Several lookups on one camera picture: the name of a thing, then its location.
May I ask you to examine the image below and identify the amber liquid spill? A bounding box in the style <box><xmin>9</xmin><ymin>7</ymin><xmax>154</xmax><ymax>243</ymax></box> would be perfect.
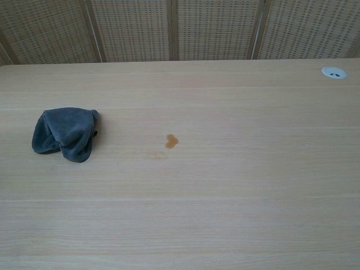
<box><xmin>164</xmin><ymin>134</ymin><xmax>180</xmax><ymax>150</ymax></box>

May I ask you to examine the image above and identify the woven bamboo screen panel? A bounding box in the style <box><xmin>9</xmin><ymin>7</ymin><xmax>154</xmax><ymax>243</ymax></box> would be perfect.
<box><xmin>0</xmin><ymin>0</ymin><xmax>102</xmax><ymax>66</ymax></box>
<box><xmin>0</xmin><ymin>30</ymin><xmax>18</xmax><ymax>67</ymax></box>
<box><xmin>247</xmin><ymin>0</ymin><xmax>360</xmax><ymax>60</ymax></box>
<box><xmin>168</xmin><ymin>0</ymin><xmax>267</xmax><ymax>61</ymax></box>
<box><xmin>83</xmin><ymin>0</ymin><xmax>177</xmax><ymax>63</ymax></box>

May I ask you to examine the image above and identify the dark grey cloth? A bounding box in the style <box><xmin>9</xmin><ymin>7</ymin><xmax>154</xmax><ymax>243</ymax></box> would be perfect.
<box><xmin>31</xmin><ymin>107</ymin><xmax>100</xmax><ymax>164</ymax></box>

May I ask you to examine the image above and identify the white round cable grommet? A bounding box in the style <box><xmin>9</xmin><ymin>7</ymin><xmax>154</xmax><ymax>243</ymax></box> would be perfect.
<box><xmin>321</xmin><ymin>66</ymin><xmax>348</xmax><ymax>80</ymax></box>

